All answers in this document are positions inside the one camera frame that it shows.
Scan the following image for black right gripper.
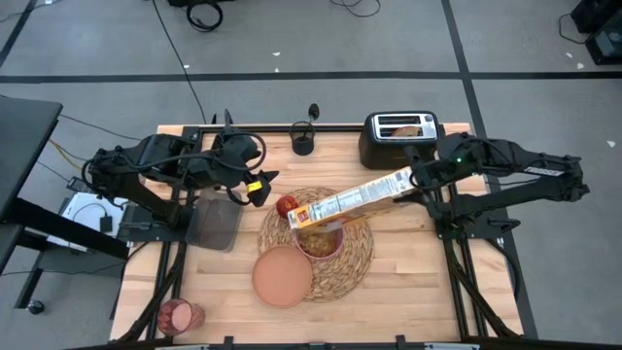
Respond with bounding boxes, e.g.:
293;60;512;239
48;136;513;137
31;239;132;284
402;144;475;208

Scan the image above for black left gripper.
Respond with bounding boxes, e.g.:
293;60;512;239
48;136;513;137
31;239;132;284
213;130;281;209

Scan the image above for red apple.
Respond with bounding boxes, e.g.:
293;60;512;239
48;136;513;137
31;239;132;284
276;194;300;220

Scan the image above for yellow raisin bran cereal box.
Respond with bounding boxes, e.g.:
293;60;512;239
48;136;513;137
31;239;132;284
287;165;420;231

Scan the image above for metal spoon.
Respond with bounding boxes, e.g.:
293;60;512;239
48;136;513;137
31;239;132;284
296;102;321;142

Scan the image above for orange plate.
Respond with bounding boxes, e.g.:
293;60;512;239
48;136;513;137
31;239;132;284
251;245;314;309

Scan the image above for pink bowl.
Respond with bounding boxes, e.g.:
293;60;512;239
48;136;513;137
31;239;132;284
294;226;346;263

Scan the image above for red cup with pink drink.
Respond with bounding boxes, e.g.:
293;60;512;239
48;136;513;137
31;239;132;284
156;297;206;337

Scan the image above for black and silver toaster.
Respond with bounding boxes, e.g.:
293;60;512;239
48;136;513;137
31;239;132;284
358;110;445;170

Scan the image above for black utensil holder cup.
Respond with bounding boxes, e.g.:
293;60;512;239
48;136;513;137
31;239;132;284
289;121;317;157

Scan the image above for grey plastic tray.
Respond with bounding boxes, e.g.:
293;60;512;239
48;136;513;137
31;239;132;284
185;188;244;253

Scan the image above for brown cereal flakes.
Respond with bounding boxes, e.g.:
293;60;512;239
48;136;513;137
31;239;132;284
296;231;341;259

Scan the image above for round woven placemat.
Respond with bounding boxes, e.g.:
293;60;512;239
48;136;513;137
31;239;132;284
257;187;374;303

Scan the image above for white box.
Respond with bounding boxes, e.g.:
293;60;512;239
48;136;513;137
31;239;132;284
47;192;128;253

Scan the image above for black box grey panel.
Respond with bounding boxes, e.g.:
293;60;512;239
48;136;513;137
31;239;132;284
585;23;622;66

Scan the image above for black equipment box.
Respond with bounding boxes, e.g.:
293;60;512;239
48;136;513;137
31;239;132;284
570;0;622;34

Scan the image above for black desk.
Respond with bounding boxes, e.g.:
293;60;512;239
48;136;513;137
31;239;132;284
0;95;130;312

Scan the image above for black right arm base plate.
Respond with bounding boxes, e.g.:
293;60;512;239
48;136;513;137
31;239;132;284
434;201;521;240

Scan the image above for black aluminium table frame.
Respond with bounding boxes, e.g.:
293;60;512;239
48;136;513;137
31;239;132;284
111;122;538;350

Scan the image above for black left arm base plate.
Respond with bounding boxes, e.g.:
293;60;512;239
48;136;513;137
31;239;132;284
116;203;195;243

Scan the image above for coiled black cable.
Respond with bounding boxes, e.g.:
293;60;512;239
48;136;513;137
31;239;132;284
186;0;225;33

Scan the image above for thin looped black cable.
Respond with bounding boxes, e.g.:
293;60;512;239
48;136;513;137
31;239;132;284
329;0;382;18

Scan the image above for thin black floor cable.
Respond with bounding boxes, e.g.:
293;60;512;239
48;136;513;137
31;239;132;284
57;114;142;142

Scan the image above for long black floor cable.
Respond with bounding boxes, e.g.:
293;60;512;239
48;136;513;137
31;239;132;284
152;0;209;125

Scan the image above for black cable near equipment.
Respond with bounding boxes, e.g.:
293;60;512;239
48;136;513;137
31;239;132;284
557;12;592;46

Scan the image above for yellow cable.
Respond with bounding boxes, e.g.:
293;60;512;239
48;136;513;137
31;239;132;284
48;139;88;171

